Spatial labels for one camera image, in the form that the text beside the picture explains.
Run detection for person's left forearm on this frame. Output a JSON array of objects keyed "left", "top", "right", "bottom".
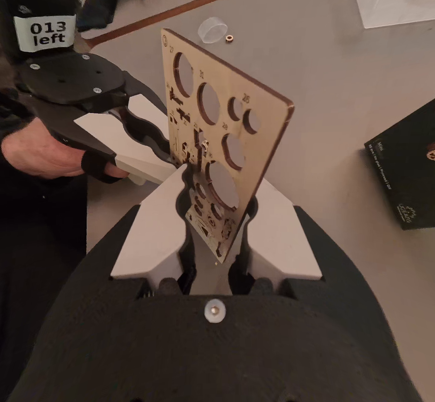
[{"left": 0, "top": 84, "right": 34, "bottom": 146}]

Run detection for dark model kit box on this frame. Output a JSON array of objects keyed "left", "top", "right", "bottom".
[{"left": 364, "top": 98, "right": 435, "bottom": 231}]

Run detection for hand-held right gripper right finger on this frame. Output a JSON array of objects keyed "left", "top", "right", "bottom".
[{"left": 234, "top": 178, "right": 323, "bottom": 294}]

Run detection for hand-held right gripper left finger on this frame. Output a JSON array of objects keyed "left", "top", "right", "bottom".
[{"left": 110, "top": 164, "right": 198, "bottom": 295}]

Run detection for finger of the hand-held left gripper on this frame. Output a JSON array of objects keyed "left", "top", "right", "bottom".
[
  {"left": 117, "top": 70, "right": 172, "bottom": 163},
  {"left": 73, "top": 111, "right": 178, "bottom": 185}
]

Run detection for black cloth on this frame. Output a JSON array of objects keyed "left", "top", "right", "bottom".
[{"left": 78, "top": 0, "right": 120, "bottom": 33}]

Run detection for person's left hand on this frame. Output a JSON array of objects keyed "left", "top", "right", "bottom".
[{"left": 1, "top": 116, "right": 130, "bottom": 180}]

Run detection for wooden parts sheet round holes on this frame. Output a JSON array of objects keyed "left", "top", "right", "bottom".
[{"left": 160, "top": 28, "right": 295, "bottom": 264}]

